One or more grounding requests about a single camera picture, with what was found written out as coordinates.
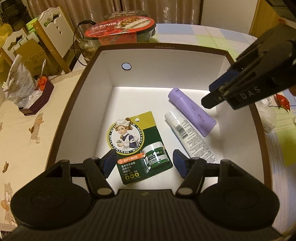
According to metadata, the dark wooden tray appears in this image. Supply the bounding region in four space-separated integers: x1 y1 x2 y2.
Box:
18 80 54 116

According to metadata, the glass kettle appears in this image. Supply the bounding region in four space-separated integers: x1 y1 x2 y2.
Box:
74 20 100 63

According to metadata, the metal spoon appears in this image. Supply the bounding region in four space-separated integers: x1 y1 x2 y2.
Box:
40 59 47 78

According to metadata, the beige curtain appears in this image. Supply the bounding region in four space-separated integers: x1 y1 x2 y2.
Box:
24 0 204 26

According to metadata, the red snack packet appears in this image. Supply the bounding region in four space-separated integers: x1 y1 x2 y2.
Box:
274 94 290 112

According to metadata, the brown cardboard carton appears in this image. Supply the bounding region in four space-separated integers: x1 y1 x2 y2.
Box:
15 39 59 76

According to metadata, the cartoon bear bedsheet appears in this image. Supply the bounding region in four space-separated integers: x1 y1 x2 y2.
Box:
1 70 82 232

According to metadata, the red lid noodle bowl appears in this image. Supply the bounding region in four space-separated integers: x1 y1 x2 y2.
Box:
84 16 156 45

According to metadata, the yellow plastic bag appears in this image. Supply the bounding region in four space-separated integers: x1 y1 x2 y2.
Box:
0 24 13 62

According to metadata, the white wooden chair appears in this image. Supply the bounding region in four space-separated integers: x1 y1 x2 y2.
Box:
33 6 75 73
1 28 27 66

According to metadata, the green mentholatum blister card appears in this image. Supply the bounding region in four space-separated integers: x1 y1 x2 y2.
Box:
107 111 173 185

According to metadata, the purple cosmetic tube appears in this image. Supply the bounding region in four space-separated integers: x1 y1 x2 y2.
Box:
168 88 217 137

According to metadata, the brown cardboard storage box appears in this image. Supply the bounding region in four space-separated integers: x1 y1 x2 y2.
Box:
47 43 272 187

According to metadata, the clear floss pick box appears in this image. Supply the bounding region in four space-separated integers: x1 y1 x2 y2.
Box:
255 101 276 133

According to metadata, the white cream tube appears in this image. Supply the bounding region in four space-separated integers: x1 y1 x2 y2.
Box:
165 109 219 164

